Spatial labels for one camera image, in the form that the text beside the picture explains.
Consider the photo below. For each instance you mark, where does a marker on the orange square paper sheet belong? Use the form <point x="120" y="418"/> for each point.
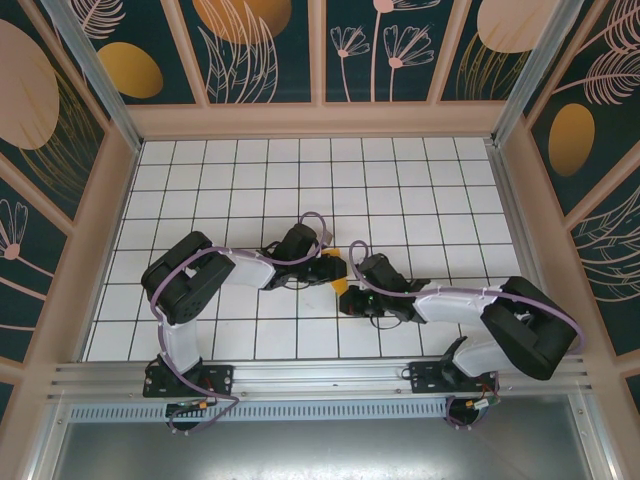
<point x="340" y="286"/>

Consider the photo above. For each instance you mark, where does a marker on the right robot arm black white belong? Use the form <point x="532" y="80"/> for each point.
<point x="530" y="330"/>

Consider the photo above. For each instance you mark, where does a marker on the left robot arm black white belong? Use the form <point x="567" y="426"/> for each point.
<point x="185" y="280"/>

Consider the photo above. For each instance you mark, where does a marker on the grey metal sheet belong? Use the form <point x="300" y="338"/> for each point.
<point x="320" y="450"/>

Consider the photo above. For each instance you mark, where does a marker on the aluminium mounting rail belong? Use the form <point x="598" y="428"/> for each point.
<point x="320" y="375"/>

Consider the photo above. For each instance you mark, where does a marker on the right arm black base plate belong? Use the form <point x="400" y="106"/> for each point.
<point x="425" y="377"/>

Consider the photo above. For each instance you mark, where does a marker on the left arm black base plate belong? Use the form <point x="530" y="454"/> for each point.
<point x="222" y="375"/>

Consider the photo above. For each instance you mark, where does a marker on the aluminium side rail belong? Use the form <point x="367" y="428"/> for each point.
<point x="515" y="210"/>

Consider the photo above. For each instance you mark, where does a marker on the aluminium frame post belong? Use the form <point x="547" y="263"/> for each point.
<point x="533" y="70"/>
<point x="102" y="85"/>

